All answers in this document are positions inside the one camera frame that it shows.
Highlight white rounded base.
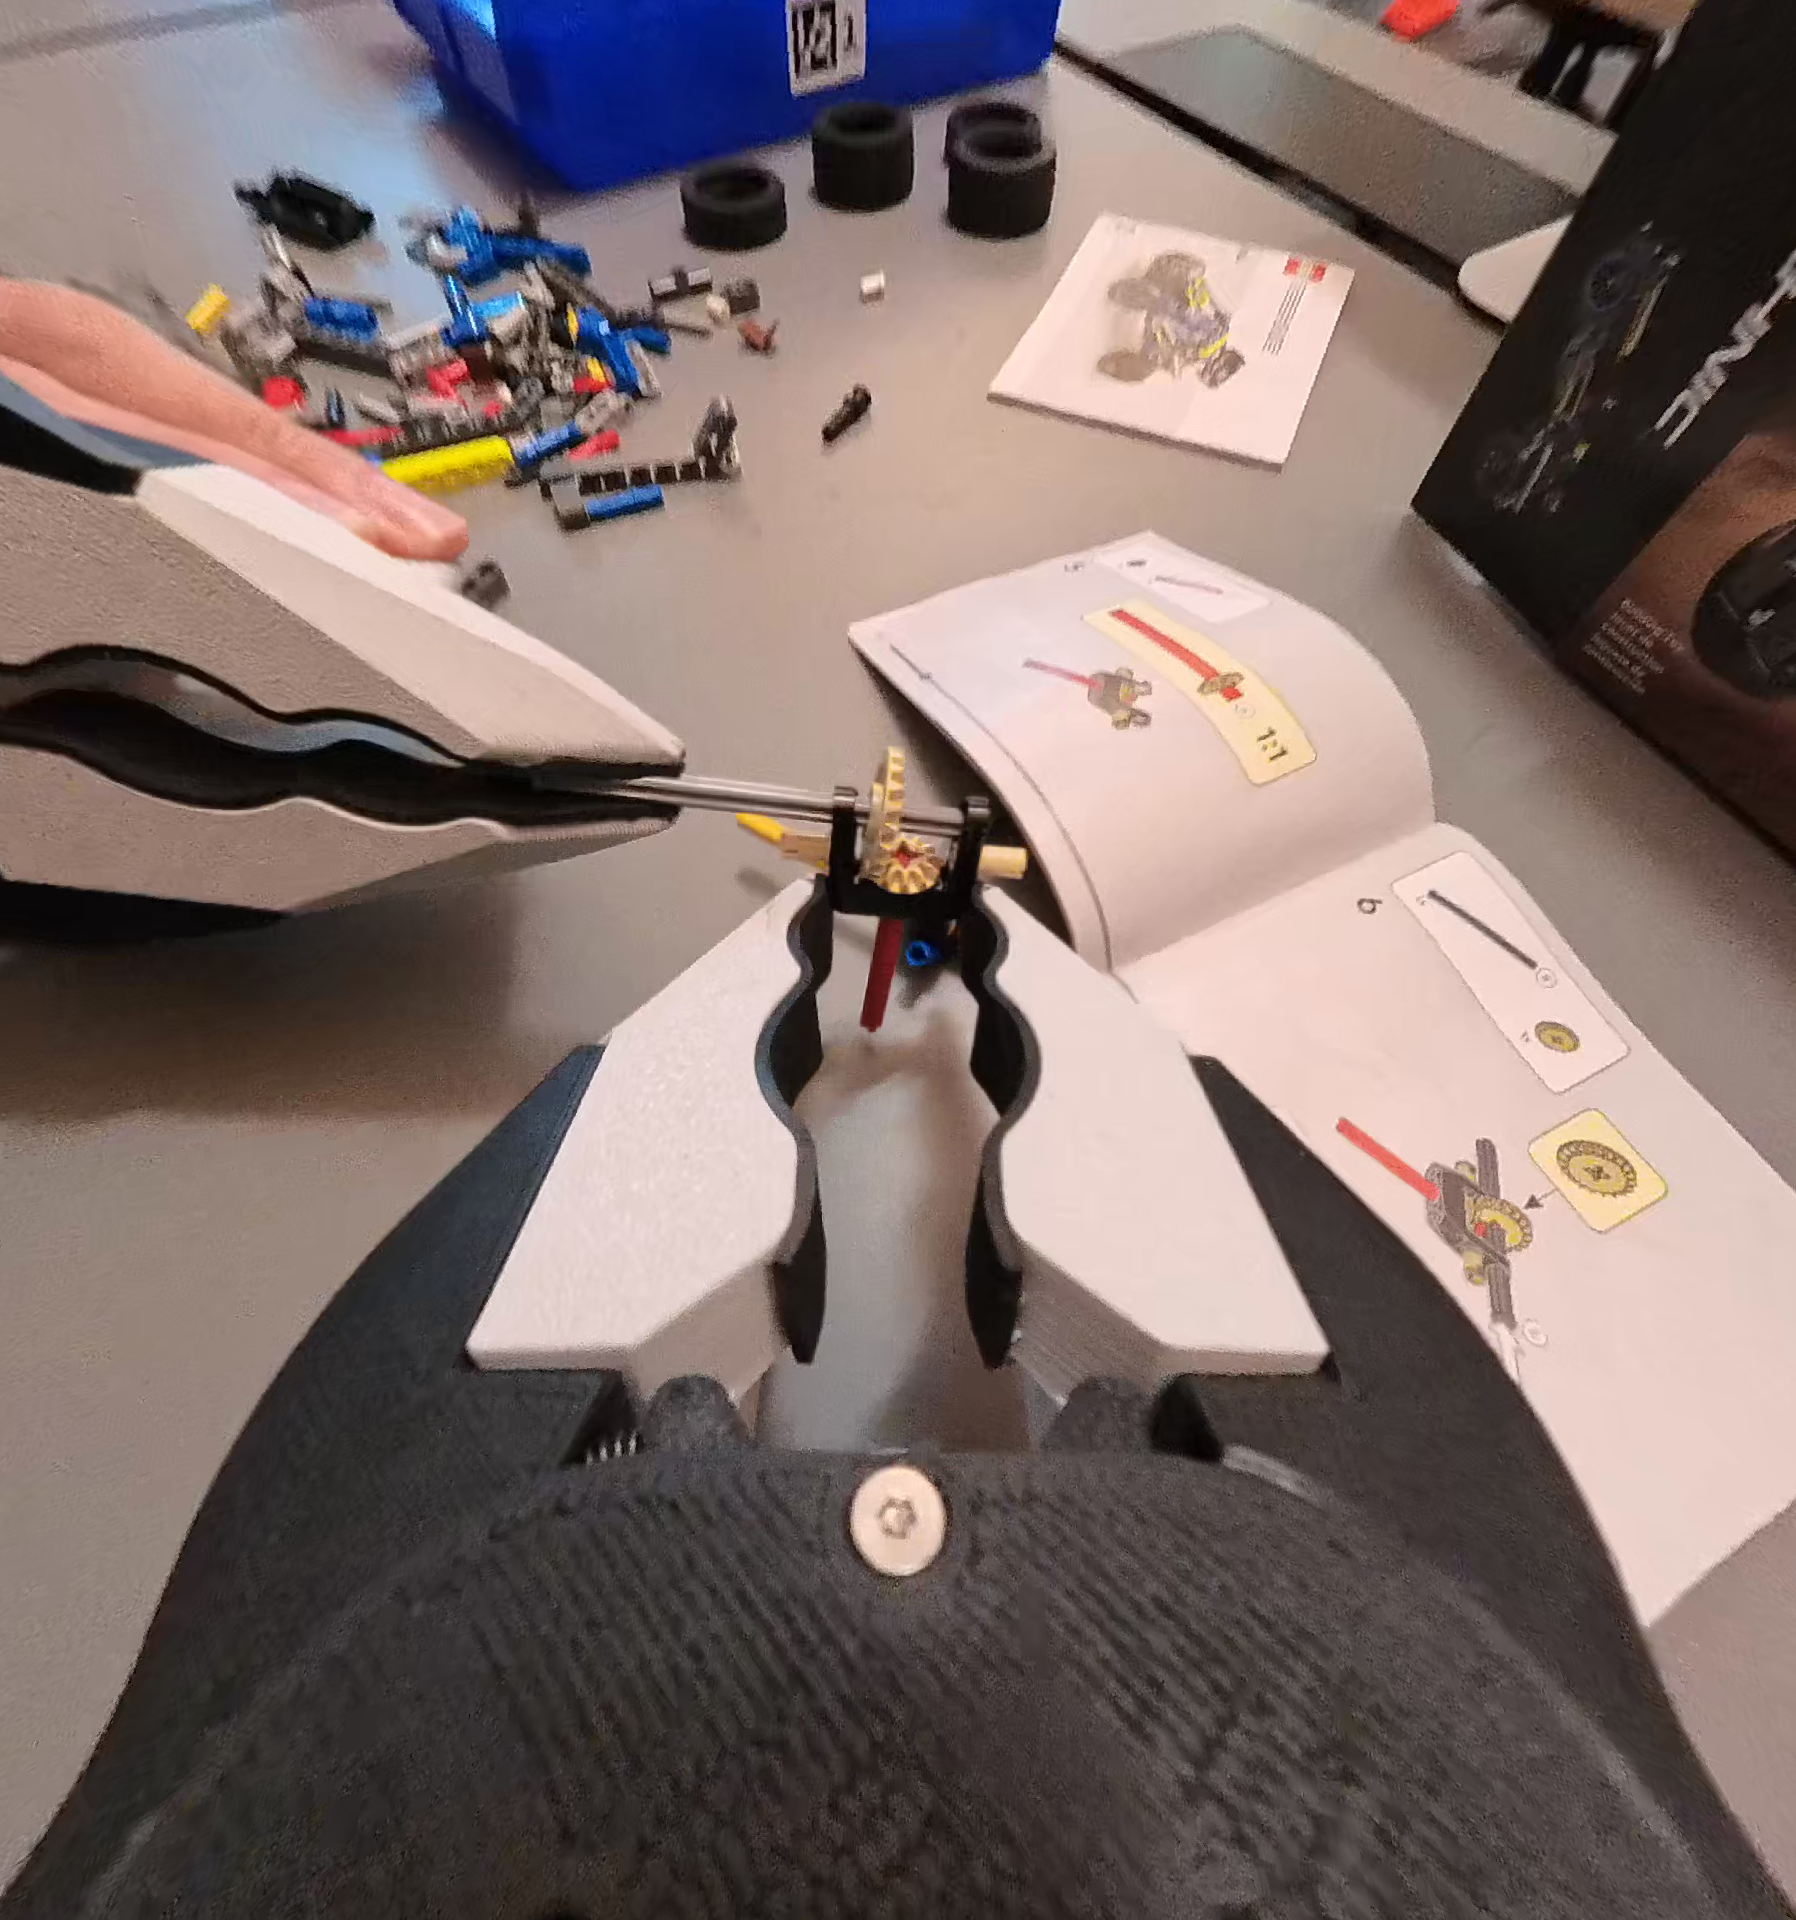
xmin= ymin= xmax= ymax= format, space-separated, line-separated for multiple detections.
xmin=1456 ymin=215 xmax=1575 ymax=325

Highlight blue storage bin with tag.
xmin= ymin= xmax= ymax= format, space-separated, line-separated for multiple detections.
xmin=386 ymin=0 xmax=1062 ymax=192

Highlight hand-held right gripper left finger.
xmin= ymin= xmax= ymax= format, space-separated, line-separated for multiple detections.
xmin=469 ymin=877 xmax=839 ymax=1390

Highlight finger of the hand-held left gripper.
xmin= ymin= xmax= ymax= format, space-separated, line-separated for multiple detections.
xmin=0 ymin=444 xmax=686 ymax=784
xmin=0 ymin=682 xmax=679 ymax=917

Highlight black lego frame gear assembly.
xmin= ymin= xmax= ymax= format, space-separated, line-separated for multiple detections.
xmin=645 ymin=748 xmax=1033 ymax=1037

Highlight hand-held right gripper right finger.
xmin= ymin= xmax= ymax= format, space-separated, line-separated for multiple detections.
xmin=965 ymin=883 xmax=1335 ymax=1387

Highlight open instruction booklet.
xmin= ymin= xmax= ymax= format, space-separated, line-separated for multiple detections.
xmin=847 ymin=532 xmax=1796 ymax=1629

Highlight dark lego set box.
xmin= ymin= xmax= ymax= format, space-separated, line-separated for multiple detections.
xmin=1411 ymin=0 xmax=1796 ymax=908

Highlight pile of lego pieces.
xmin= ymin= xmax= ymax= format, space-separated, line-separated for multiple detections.
xmin=185 ymin=173 xmax=766 ymax=532

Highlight yellow axle lego subassembly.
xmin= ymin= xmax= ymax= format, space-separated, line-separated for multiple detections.
xmin=736 ymin=809 xmax=942 ymax=965

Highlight person's left hand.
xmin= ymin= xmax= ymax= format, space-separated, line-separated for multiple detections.
xmin=0 ymin=270 xmax=469 ymax=566

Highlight closed instruction booklet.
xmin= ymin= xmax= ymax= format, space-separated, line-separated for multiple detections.
xmin=990 ymin=215 xmax=1356 ymax=468

